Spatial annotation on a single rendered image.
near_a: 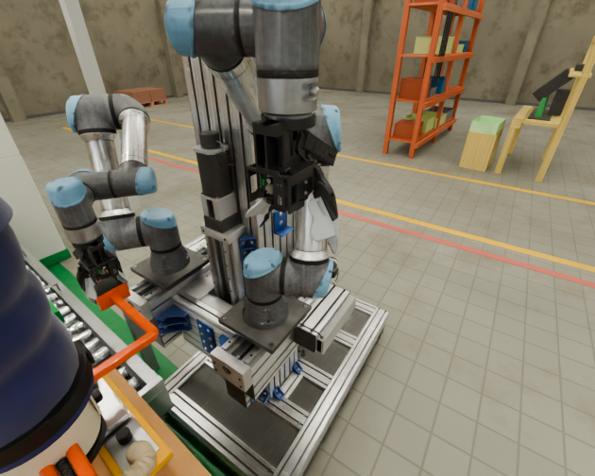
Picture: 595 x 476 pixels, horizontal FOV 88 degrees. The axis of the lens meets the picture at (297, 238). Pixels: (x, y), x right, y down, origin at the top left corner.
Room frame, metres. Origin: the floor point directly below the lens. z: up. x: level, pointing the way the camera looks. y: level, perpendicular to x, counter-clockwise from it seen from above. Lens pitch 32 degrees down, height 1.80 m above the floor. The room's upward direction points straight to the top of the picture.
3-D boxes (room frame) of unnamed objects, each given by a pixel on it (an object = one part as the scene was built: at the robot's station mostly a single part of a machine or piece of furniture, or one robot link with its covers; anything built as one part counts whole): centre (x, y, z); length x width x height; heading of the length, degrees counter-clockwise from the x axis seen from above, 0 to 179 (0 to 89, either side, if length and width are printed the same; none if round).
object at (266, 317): (0.74, 0.10, 1.09); 0.15 x 0.15 x 0.10
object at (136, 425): (0.38, 0.43, 1.06); 0.34 x 0.10 x 0.05; 52
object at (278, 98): (0.42, 0.01, 1.74); 0.08 x 0.08 x 0.05
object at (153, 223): (1.01, 0.52, 1.20); 0.13 x 0.12 x 0.14; 108
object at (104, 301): (0.70, 0.57, 1.17); 0.09 x 0.08 x 0.05; 142
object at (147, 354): (1.25, 0.94, 0.50); 0.07 x 0.07 x 1.00; 53
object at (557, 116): (5.33, -3.68, 0.94); 1.44 x 1.28 x 1.88; 145
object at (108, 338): (1.47, 1.52, 0.50); 2.31 x 0.05 x 0.19; 53
